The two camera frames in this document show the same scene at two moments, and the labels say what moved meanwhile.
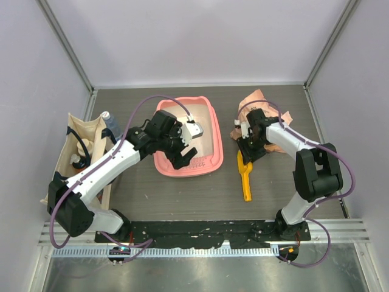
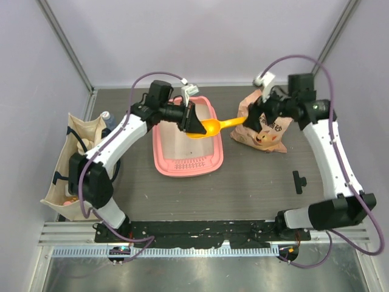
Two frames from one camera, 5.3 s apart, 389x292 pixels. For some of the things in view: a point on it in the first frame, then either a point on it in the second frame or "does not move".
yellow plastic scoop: [245, 170] to [213, 126]
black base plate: [207, 234] does not move
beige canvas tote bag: [75, 130] does not move
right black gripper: [248, 154] to [254, 112]
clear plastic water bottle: [112, 126] does not move
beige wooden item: [89, 145] does not move
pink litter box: [209, 154] does not move
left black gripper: [176, 161] to [193, 124]
